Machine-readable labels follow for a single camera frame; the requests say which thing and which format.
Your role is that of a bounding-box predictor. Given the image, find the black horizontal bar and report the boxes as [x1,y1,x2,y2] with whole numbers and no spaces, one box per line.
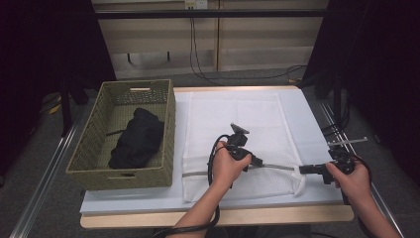
[93,9,329,20]

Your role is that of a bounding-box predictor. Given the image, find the olive woven basket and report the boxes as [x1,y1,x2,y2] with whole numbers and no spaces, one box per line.
[65,78,177,191]

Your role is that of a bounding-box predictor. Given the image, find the white foam board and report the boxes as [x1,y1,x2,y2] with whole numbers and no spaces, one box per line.
[79,87,345,216]

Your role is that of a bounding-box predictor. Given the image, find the left hand-held gripper cable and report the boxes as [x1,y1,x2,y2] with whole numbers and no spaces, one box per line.
[153,133,233,238]

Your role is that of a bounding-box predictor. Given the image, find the yellow floor item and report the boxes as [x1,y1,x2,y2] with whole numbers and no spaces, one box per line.
[46,94,64,116]

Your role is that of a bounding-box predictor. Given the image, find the metal floor rail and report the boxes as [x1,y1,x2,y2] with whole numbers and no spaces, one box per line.
[9,122,83,238]
[320,102,405,238]

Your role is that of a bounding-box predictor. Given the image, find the person's right hand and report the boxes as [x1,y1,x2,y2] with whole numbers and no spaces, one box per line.
[326,163,372,206]

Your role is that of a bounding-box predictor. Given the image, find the black wall cable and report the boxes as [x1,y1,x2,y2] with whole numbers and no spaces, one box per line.
[189,18,219,86]
[192,18,309,82]

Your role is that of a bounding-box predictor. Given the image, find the black curtain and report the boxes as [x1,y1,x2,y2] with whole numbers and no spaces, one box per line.
[301,0,420,186]
[0,0,117,181]

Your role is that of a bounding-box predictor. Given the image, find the white cloth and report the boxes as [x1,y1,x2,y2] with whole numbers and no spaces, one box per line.
[181,91,307,203]

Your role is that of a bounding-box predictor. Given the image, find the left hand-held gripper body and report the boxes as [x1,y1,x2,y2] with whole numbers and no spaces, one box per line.
[226,122,256,173]

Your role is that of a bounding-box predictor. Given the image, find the right hand-held gripper cable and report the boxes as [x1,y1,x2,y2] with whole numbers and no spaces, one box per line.
[342,154,373,238]

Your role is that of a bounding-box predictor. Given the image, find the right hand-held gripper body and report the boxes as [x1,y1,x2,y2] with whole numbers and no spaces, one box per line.
[323,137,368,185]

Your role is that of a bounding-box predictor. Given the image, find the white power outlet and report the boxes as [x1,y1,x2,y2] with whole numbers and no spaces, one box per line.
[184,0,208,10]

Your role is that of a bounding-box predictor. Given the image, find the hand-held gripper cable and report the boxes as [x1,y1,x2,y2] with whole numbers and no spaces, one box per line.
[153,133,233,238]
[342,154,373,238]

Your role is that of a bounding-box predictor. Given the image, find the black floor cables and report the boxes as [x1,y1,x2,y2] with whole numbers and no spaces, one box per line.
[321,122,345,139]

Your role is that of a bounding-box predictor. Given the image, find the black metal stand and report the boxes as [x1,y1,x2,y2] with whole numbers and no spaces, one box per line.
[331,74,351,133]
[58,75,91,138]

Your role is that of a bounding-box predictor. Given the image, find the black garment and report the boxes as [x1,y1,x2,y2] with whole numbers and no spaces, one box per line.
[106,107,165,171]

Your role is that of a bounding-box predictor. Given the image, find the person's left hand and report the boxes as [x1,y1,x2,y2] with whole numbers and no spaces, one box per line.
[211,141,254,191]

